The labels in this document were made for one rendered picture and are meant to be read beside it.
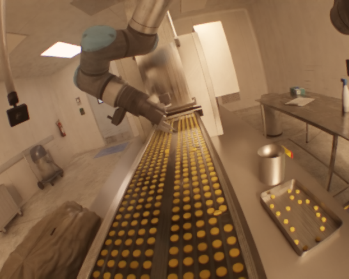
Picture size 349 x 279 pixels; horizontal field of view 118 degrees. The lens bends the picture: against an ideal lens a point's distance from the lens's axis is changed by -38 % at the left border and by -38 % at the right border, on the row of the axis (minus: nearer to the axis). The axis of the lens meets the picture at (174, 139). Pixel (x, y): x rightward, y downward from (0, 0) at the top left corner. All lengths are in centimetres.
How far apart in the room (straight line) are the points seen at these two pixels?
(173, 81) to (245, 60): 400
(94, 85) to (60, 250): 42
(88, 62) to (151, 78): 38
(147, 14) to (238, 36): 434
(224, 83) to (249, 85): 379
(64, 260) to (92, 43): 43
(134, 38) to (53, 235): 49
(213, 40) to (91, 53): 65
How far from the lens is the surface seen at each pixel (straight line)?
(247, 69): 469
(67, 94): 549
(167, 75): 77
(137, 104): 48
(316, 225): 42
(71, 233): 30
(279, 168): 48
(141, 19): 48
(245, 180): 53
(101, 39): 44
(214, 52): 92
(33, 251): 32
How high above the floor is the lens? 112
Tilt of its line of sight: 19 degrees down
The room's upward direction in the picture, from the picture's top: 17 degrees counter-clockwise
